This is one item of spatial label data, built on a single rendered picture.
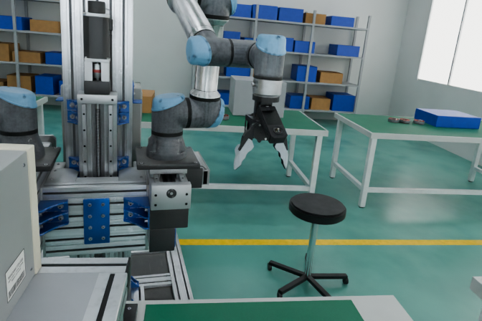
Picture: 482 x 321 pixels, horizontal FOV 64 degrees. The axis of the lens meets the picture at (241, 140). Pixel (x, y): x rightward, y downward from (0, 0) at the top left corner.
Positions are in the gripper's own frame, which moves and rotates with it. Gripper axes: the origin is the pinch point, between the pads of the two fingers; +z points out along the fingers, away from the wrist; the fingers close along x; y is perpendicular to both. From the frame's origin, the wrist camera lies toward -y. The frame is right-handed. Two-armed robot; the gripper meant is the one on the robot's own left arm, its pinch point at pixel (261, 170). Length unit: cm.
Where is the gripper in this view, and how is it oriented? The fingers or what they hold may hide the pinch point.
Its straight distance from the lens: 105.0
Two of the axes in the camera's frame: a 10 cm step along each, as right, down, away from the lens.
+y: -2.8, -2.8, 9.2
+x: -9.6, 0.0, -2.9
